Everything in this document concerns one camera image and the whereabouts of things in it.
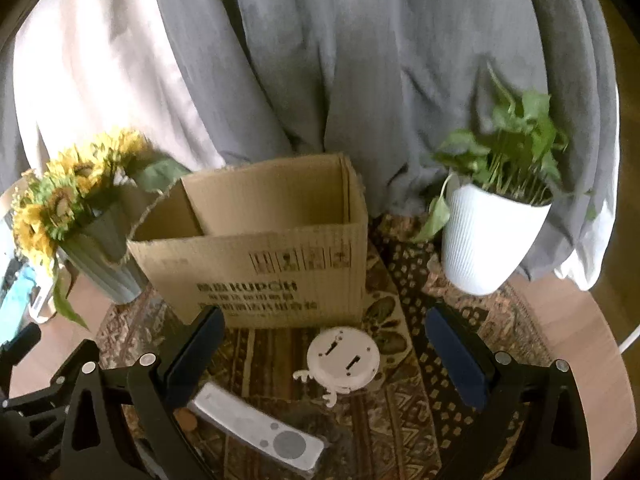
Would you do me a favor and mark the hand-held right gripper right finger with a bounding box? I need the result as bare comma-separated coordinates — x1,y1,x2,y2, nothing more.
424,302,593,480

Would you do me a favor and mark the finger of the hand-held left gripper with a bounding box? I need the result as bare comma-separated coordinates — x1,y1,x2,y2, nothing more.
0,341,101,461
0,324,42,363

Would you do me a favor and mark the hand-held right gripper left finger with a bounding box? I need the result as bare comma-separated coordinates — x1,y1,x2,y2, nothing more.
57,305,226,480

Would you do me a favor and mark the white remote control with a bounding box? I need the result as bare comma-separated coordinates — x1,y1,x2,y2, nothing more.
187,381,326,476

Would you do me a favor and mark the white round plastic device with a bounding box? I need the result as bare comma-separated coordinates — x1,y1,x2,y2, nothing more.
292,326,383,407

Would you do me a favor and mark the brown cardboard box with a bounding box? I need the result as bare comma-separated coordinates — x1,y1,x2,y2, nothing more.
126,152,371,328

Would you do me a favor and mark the light blue plastic object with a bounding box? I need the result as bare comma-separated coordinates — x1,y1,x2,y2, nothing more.
0,255,57,321

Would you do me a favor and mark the brown patterned mat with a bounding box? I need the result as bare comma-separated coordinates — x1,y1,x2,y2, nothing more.
95,215,556,480

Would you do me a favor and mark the grey-green ribbed vase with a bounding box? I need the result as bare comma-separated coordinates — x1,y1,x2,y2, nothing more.
57,200,151,306

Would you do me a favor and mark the white ribbed plant pot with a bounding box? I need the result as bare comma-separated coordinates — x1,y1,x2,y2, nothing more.
441,182,553,297

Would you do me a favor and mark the artificial sunflower bouquet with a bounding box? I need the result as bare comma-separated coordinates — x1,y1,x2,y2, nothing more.
10,127,193,331

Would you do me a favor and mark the white sheer curtain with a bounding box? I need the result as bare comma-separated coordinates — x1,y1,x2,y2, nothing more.
555,150,621,291
10,0,226,176

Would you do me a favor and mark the green leafy plant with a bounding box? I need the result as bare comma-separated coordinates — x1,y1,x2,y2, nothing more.
410,60,598,243

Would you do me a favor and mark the grey curtain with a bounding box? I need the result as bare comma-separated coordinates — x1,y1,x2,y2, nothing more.
0,0,621,281

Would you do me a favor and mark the white cable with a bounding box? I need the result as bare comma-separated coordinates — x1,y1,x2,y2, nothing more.
617,327,640,356

